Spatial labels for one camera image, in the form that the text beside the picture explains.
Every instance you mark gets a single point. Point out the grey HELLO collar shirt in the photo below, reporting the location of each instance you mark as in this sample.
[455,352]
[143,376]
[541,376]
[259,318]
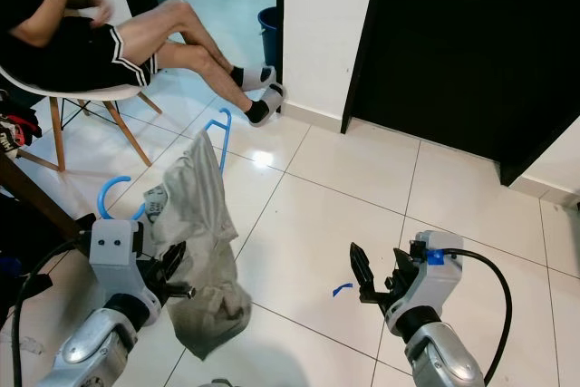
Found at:
[199,215]

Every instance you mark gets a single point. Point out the blue plastic clothes hanger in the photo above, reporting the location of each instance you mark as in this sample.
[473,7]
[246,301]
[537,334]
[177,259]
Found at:
[225,142]

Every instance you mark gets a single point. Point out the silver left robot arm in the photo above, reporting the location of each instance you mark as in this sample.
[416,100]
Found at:
[91,351]

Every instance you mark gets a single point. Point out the blue floor tape strip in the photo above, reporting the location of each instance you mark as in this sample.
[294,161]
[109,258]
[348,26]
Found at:
[342,289]

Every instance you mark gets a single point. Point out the black crumpled cloth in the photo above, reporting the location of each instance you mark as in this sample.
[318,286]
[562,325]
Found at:
[27,260]

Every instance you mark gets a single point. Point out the clear plastic wrapper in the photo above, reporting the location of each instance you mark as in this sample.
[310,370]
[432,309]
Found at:
[29,346]

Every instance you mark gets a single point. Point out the white chair wooden legs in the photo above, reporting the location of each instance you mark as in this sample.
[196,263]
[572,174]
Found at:
[72,92]

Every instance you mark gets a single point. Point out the black red patterned garment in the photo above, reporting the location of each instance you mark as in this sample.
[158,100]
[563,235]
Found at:
[18,129]

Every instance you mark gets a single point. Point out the person in black shorts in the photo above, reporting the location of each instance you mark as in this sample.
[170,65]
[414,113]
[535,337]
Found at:
[72,52]

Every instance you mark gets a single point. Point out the black cabinet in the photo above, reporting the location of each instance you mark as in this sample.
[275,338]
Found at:
[462,43]

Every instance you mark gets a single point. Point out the blue bucket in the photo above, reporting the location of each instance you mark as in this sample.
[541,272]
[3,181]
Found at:
[269,38]

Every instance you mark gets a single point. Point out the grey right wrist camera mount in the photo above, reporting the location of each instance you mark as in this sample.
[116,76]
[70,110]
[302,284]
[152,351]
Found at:
[430,287]

